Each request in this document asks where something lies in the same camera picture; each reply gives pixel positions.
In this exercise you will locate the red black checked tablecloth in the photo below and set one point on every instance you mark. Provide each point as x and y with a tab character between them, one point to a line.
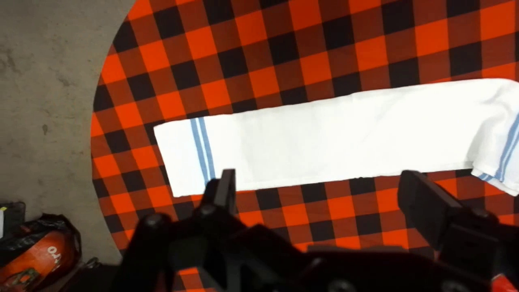
302	65

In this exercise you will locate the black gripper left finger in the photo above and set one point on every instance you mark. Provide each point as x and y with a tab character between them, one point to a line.
216	216

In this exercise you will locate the white towel with blue stripes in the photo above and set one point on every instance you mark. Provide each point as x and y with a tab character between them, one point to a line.
334	140

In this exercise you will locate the black suitcase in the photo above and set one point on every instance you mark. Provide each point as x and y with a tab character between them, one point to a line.
13	216

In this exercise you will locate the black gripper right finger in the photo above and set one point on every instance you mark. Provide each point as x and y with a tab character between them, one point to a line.
431	211

